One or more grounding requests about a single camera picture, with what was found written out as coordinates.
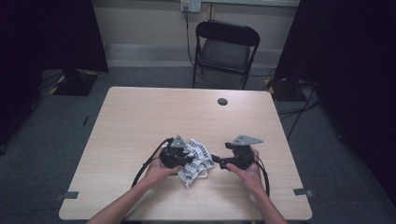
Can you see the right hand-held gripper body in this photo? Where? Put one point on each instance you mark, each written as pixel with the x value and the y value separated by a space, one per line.
pixel 243 157

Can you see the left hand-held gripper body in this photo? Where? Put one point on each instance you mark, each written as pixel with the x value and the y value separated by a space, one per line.
pixel 172 157

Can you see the white grey patterned cloth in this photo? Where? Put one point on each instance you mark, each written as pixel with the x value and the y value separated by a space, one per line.
pixel 199 155

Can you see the person's left hand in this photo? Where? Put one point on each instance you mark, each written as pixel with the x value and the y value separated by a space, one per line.
pixel 157 174

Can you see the person's right hand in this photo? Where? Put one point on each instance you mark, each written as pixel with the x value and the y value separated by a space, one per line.
pixel 252 179

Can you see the grey tape strip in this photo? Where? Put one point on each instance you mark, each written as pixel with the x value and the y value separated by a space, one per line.
pixel 69 195
pixel 302 192

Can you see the black stand base yellow stripes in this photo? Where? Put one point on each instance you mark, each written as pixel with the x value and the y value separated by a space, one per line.
pixel 74 84
pixel 285 90

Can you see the small black floor marker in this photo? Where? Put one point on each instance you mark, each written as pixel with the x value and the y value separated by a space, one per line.
pixel 85 120

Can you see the black folding chair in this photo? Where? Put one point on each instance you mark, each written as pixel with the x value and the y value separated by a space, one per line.
pixel 224 54

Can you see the black curtain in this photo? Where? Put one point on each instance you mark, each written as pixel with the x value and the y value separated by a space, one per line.
pixel 351 62
pixel 46 37

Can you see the white wall socket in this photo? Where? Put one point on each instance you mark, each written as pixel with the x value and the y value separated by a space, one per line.
pixel 190 5

